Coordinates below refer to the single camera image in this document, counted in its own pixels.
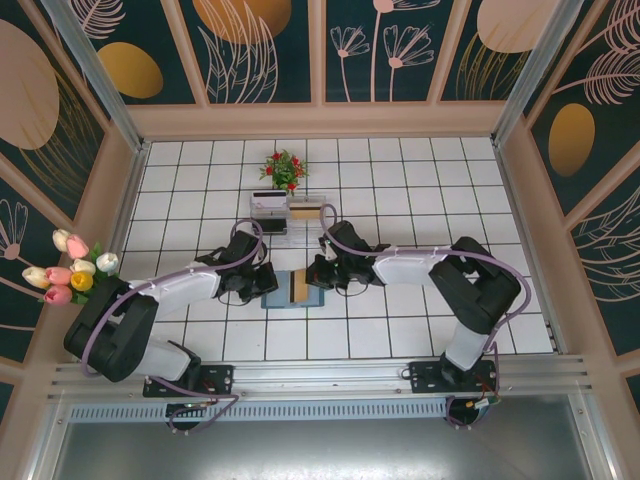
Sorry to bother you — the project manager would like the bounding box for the white floral print card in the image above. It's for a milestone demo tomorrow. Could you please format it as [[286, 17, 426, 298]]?
[[252, 190, 288, 210]]

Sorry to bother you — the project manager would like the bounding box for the teal leather card holder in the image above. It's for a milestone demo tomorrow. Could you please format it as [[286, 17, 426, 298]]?
[[260, 271, 327, 311]]

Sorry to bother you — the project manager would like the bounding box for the clear acrylic organizer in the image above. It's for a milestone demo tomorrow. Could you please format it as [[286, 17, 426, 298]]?
[[249, 192, 327, 250]]

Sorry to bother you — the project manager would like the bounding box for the red flower plant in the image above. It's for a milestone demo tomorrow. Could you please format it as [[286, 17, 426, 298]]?
[[258, 148, 310, 197]]

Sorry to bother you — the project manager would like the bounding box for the tulip bouquet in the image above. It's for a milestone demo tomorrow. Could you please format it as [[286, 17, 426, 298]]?
[[22, 228, 120, 306]]

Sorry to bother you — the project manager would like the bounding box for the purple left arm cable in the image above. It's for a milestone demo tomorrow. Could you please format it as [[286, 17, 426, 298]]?
[[79, 218, 266, 435]]

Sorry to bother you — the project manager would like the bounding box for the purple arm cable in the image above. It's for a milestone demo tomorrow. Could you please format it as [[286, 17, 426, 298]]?
[[79, 218, 266, 435], [319, 203, 532, 430]]

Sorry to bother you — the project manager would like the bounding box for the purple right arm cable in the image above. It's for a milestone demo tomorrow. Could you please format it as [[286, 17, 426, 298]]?
[[319, 203, 532, 430]]

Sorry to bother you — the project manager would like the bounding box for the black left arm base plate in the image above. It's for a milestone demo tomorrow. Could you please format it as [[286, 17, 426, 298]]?
[[143, 364, 236, 399]]

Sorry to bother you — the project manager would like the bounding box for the aluminium mounting rail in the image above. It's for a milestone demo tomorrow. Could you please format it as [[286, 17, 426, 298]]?
[[47, 353, 596, 404]]

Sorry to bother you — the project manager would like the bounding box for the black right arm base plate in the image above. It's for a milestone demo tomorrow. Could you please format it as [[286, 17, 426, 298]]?
[[408, 360, 500, 396]]

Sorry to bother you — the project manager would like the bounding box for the grey slotted cable duct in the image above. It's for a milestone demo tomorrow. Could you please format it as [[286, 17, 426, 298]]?
[[67, 402, 451, 422]]

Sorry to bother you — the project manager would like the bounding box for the aluminium frame post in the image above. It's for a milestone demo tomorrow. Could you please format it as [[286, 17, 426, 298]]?
[[39, 0, 151, 154], [491, 0, 585, 147]]

